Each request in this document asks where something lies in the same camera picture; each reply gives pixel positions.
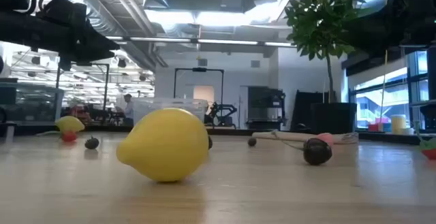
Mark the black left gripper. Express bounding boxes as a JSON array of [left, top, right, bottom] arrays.
[[44, 15, 121, 71]]

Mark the red toy strawberry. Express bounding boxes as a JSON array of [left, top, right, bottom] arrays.
[[414, 120, 436, 161], [61, 131, 78, 143]]

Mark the person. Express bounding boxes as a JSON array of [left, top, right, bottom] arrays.
[[115, 93, 136, 127]]

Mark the folded beige cloth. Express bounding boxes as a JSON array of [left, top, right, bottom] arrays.
[[251, 130, 360, 146]]

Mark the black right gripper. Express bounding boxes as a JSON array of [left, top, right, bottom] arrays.
[[343, 0, 425, 57]]

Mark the yellow toy lemon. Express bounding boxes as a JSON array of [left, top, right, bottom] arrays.
[[116, 108, 210, 183], [54, 115, 85, 133]]

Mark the long ceiling light strip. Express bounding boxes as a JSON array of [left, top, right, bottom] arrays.
[[105, 35, 297, 47]]

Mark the black leaning board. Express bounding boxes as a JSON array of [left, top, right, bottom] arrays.
[[291, 90, 324, 132]]

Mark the dark toy blackberry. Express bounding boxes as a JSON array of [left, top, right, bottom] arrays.
[[302, 138, 333, 166], [84, 136, 100, 150]]

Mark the green leafy potted tree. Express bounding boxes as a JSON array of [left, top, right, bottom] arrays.
[[284, 0, 367, 104]]

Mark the black plant pot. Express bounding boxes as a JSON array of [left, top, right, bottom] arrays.
[[309, 101, 358, 135]]

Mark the pink toy strawberry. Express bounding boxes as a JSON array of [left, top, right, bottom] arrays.
[[315, 132, 334, 147]]

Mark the clear plastic tupperware container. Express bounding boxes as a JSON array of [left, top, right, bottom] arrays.
[[131, 97, 209, 126]]

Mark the yellow cup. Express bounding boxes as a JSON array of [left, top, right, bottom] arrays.
[[390, 114, 407, 135]]

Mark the yellow hanging cord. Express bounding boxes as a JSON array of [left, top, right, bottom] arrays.
[[379, 48, 389, 116]]

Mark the black cabinet machine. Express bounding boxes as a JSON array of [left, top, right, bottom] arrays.
[[245, 86, 287, 131]]

